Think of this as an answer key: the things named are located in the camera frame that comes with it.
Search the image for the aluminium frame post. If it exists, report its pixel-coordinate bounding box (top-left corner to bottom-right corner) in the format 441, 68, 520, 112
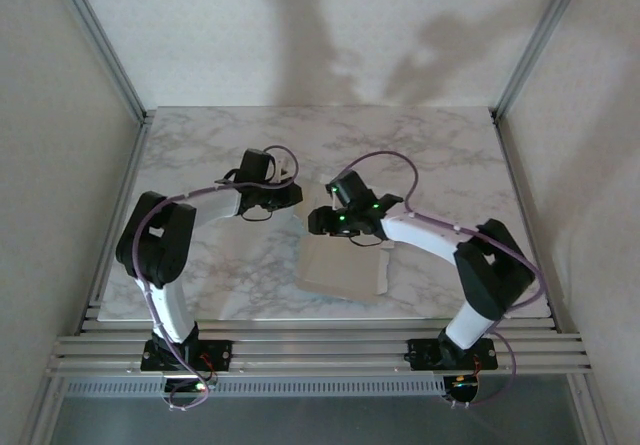
47, 0, 149, 122
492, 0, 591, 121

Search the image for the left lit circuit board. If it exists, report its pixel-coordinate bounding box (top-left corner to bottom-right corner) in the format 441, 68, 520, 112
162, 377, 219, 397

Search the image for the right aluminium side rail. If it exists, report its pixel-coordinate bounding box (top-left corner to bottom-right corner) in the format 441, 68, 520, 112
492, 112, 561, 334

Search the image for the grey slotted cable duct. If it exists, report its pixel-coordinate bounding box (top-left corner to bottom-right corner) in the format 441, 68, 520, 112
64, 377, 447, 397

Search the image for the right aluminium frame post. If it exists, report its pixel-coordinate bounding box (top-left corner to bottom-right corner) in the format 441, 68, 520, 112
492, 0, 591, 121

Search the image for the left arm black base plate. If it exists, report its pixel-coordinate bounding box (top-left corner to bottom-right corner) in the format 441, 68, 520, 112
141, 339, 234, 372

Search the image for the aluminium side rail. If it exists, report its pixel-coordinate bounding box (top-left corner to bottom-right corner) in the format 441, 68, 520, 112
77, 112, 157, 336
492, 112, 561, 334

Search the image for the lit circuit board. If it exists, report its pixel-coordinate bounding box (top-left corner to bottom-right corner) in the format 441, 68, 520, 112
442, 374, 481, 402
162, 377, 219, 397

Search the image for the teal and white paper box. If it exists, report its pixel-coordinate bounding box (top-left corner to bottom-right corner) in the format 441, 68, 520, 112
292, 177, 396, 307

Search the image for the left aluminium frame post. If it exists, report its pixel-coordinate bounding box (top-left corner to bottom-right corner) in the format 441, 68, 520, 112
47, 0, 149, 122

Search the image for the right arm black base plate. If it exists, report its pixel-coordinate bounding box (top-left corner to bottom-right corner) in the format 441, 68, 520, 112
407, 337, 497, 371

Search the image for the left aluminium side rail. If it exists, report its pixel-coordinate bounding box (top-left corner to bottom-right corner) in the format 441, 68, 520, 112
77, 112, 157, 336

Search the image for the right lit circuit board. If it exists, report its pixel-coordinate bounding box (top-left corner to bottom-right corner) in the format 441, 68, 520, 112
442, 374, 481, 402

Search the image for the aluminium mounting rail beam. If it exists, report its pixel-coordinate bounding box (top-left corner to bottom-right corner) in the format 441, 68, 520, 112
44, 317, 594, 379

